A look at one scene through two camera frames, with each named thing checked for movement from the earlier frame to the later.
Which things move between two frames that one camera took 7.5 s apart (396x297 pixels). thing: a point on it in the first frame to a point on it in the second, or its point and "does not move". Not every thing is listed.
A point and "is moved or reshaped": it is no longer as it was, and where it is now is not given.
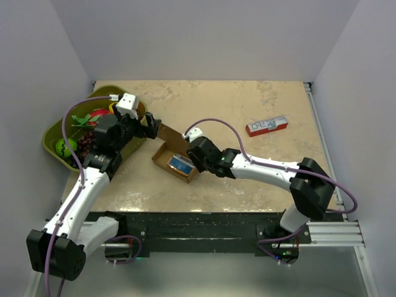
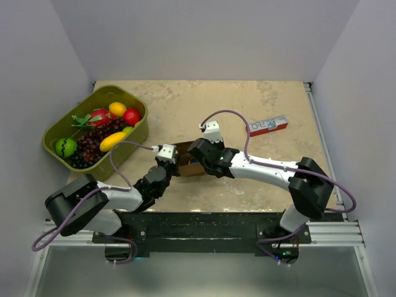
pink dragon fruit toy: [90, 119] does not move
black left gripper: [150, 131] to [175, 166]
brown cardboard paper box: [174, 143] is moved or reshaped
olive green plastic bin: [80, 125] does not move
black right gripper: [198, 165] does not move
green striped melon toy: [62, 149] does not move
